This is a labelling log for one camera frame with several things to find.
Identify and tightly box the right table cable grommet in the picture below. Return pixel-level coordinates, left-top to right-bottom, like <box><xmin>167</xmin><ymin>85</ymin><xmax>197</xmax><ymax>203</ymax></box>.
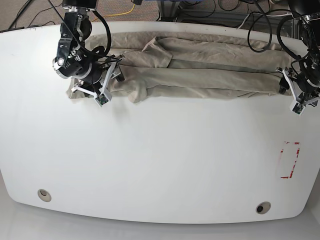
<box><xmin>255</xmin><ymin>201</ymin><xmax>271</xmax><ymax>215</ymax></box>

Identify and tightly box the table cable grommet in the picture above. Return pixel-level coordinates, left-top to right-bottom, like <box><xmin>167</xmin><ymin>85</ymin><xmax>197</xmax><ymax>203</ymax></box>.
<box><xmin>37</xmin><ymin>189</ymin><xmax>52</xmax><ymax>203</ymax></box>
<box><xmin>255</xmin><ymin>201</ymin><xmax>271</xmax><ymax>215</ymax></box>

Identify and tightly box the white cable on floor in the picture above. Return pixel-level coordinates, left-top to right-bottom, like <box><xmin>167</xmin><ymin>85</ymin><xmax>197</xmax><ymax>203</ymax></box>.
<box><xmin>236</xmin><ymin>12</ymin><xmax>293</xmax><ymax>30</ymax></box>

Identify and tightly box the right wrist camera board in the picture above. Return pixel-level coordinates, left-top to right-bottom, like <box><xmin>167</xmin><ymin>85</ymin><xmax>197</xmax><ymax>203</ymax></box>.
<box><xmin>94</xmin><ymin>93</ymin><xmax>112</xmax><ymax>107</ymax></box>

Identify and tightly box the beige grey t-shirt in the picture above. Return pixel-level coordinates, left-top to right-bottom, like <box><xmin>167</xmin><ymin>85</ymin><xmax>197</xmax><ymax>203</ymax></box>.
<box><xmin>66</xmin><ymin>31</ymin><xmax>293</xmax><ymax>104</ymax></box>

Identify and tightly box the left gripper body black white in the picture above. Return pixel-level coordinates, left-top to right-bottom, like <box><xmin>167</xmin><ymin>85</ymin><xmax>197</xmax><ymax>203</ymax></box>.
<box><xmin>276</xmin><ymin>67</ymin><xmax>320</xmax><ymax>107</ymax></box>

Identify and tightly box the red tape rectangle marking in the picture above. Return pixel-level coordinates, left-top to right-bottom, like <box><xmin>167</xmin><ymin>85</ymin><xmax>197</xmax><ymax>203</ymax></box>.
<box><xmin>276</xmin><ymin>141</ymin><xmax>301</xmax><ymax>179</ymax></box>

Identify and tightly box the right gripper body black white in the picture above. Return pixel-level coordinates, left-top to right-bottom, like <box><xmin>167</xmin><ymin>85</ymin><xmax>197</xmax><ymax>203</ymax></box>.
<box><xmin>71</xmin><ymin>56</ymin><xmax>123</xmax><ymax>99</ymax></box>

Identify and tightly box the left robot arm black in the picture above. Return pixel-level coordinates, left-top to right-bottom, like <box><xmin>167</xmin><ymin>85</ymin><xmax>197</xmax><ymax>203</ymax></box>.
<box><xmin>276</xmin><ymin>0</ymin><xmax>320</xmax><ymax>107</ymax></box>

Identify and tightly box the left table cable grommet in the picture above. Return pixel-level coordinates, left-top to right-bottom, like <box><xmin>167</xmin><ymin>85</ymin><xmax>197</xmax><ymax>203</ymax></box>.
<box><xmin>37</xmin><ymin>189</ymin><xmax>52</xmax><ymax>203</ymax></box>

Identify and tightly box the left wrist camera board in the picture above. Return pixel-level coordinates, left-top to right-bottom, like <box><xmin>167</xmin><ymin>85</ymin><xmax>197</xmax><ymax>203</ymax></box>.
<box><xmin>289</xmin><ymin>100</ymin><xmax>306</xmax><ymax>116</ymax></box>

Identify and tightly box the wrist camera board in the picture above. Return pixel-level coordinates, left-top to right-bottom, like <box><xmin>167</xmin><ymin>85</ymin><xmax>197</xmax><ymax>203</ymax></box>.
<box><xmin>289</xmin><ymin>100</ymin><xmax>306</xmax><ymax>116</ymax></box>
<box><xmin>94</xmin><ymin>93</ymin><xmax>112</xmax><ymax>107</ymax></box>

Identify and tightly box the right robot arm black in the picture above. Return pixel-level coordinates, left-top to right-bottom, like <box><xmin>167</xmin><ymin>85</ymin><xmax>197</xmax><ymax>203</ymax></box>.
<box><xmin>52</xmin><ymin>0</ymin><xmax>125</xmax><ymax>106</ymax></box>

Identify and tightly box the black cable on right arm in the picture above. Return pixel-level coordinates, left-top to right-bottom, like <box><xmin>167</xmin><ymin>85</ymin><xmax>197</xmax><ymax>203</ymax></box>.
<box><xmin>47</xmin><ymin>0</ymin><xmax>125</xmax><ymax>66</ymax></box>

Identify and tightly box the yellow cable on floor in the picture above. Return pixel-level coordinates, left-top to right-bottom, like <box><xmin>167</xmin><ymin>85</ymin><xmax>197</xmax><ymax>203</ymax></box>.
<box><xmin>92</xmin><ymin>2</ymin><xmax>137</xmax><ymax>22</ymax></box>

